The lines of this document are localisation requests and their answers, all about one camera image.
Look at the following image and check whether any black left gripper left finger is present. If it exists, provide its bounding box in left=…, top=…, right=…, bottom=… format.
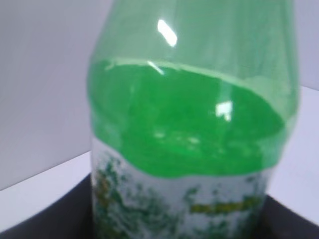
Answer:
left=0, top=174, right=94, bottom=239

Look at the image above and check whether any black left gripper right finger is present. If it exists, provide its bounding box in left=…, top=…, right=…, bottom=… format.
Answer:
left=259, top=196, right=319, bottom=239

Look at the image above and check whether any green sprite bottle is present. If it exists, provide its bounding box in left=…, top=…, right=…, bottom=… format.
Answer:
left=87, top=0, right=299, bottom=239

